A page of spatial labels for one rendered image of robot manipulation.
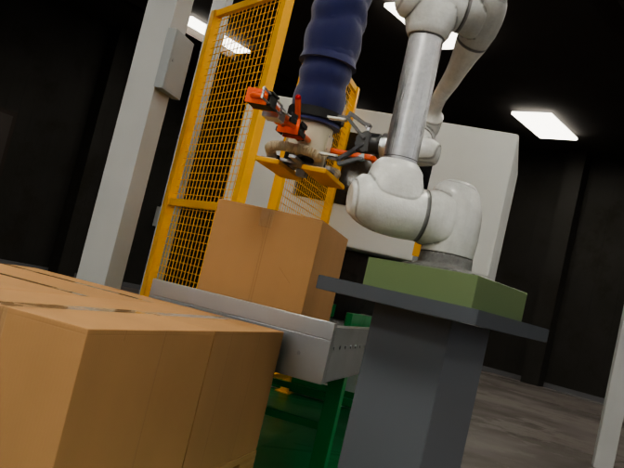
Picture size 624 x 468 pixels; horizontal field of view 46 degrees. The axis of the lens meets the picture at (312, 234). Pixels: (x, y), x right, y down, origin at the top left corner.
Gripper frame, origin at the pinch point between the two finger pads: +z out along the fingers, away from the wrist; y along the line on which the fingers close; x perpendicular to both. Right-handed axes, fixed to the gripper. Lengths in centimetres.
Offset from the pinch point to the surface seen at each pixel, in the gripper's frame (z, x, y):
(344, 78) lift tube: 4.4, 21.0, -28.9
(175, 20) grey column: 107, 61, -58
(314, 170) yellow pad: 4.4, 9.3, 11.7
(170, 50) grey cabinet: 103, 56, -41
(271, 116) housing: 13.3, -24.0, 2.2
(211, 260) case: 30, -5, 54
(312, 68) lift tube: 16.6, 15.0, -29.2
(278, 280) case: 4, -4, 55
